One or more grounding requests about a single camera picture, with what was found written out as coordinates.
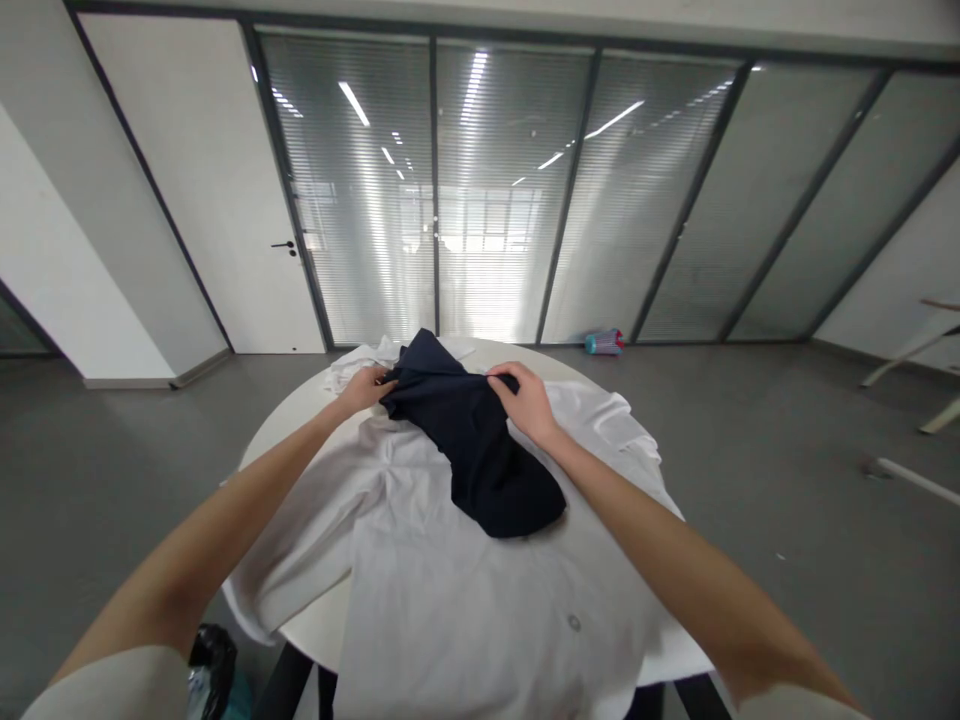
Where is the person's left hand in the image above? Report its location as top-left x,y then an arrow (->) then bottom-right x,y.
334,364 -> 400,419

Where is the person's right hand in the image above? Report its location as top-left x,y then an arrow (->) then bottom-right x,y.
486,361 -> 566,445

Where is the navy blue garment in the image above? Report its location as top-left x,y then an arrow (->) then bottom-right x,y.
377,327 -> 568,541

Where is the crumpled white garment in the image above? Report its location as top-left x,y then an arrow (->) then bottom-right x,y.
322,335 -> 421,400

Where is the round white table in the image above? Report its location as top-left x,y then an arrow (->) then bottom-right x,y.
221,336 -> 733,720

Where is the large white shirt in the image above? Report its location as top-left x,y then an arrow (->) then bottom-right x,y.
221,378 -> 733,720

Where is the glass partition with blinds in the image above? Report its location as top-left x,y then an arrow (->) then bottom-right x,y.
247,24 -> 960,346

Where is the black plastic bag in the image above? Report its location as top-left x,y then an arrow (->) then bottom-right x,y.
185,622 -> 239,720

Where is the white-legged desk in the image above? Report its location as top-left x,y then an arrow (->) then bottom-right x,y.
858,296 -> 960,436

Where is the white bar on floor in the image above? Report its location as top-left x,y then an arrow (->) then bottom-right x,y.
862,456 -> 960,508

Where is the white door with black handle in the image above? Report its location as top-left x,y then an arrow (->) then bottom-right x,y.
74,12 -> 331,355

